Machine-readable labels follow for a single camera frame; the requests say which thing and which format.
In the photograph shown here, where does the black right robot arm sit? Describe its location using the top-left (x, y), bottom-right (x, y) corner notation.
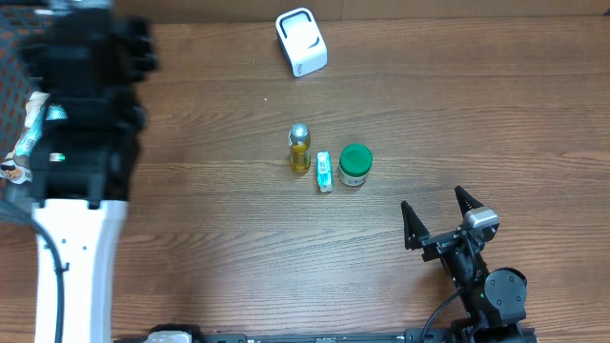
top-left (401, 186), bottom-right (537, 342)

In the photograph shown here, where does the yellow liquid bottle silver cap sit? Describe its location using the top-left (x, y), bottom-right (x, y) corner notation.
top-left (288, 122), bottom-right (311, 174)

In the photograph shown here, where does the green lid jar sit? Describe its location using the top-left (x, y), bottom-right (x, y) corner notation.
top-left (337, 144), bottom-right (373, 187)

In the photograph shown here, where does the white barcode scanner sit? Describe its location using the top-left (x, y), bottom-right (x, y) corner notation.
top-left (274, 8), bottom-right (328, 78)

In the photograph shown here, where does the teal snack packet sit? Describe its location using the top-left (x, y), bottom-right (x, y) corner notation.
top-left (12, 104), bottom-right (67, 169)

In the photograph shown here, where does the small teal tissue pack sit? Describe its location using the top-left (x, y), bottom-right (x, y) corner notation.
top-left (315, 151), bottom-right (334, 192)

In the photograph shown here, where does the beige Pantree snack pouch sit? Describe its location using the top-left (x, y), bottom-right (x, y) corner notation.
top-left (1, 91), bottom-right (50, 184)

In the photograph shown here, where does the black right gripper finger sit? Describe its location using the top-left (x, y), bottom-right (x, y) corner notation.
top-left (401, 201), bottom-right (430, 250)
top-left (455, 186), bottom-right (483, 215)

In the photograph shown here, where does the dark grey plastic basket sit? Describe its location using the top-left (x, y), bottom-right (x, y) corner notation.
top-left (1, 6), bottom-right (46, 225)

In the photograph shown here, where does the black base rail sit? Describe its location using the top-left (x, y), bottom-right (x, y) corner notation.
top-left (113, 324), bottom-right (539, 343)

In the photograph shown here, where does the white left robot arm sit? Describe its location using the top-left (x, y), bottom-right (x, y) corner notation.
top-left (18, 1), bottom-right (158, 342)

